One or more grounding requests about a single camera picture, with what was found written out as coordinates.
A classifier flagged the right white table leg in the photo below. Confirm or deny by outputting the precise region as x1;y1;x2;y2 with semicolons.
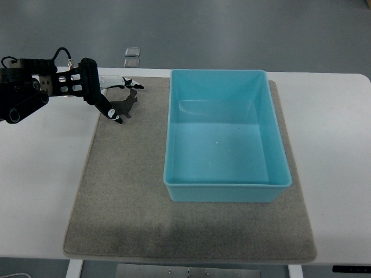
288;265;304;278

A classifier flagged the blue plastic box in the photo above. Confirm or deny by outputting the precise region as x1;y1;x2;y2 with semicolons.
163;69;292;203

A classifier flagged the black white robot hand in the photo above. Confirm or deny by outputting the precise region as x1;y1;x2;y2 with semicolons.
51;58;144;124

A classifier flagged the brown toy hippo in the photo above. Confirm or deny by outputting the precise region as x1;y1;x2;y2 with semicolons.
111;89;138;119

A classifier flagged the left white table leg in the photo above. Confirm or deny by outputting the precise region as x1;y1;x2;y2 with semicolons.
65;259;83;278

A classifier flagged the black table control panel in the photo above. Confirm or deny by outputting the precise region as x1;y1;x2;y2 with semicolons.
332;265;371;274

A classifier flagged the white table leg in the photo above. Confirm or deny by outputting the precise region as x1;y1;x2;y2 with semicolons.
288;265;304;278
65;259;83;278

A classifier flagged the grey felt mat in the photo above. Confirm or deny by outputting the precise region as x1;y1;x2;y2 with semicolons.
63;78;317;264

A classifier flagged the upper floor outlet plate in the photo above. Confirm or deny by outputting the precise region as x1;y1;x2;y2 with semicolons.
125;47;141;57

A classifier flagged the lower floor outlet plate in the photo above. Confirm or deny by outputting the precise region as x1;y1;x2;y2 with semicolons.
124;58;140;68

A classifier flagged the metal table crossbar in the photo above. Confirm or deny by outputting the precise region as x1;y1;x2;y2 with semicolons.
115;264;261;278

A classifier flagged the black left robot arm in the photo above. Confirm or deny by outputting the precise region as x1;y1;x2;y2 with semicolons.
1;47;73;124

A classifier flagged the floor outlet plate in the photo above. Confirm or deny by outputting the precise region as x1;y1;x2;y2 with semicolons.
124;58;140;68
125;47;141;57

